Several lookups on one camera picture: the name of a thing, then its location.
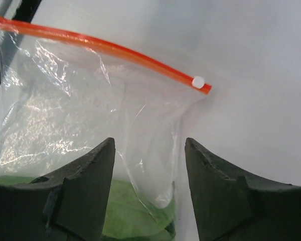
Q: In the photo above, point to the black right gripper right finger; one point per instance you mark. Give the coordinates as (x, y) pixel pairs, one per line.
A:
(231, 203)

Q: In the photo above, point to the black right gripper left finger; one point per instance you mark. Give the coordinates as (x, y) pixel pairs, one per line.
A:
(66, 204)

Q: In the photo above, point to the clear zip top bag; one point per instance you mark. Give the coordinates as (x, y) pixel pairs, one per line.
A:
(64, 93)

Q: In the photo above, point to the green fake leafy vegetable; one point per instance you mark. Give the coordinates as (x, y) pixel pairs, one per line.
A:
(128, 216)

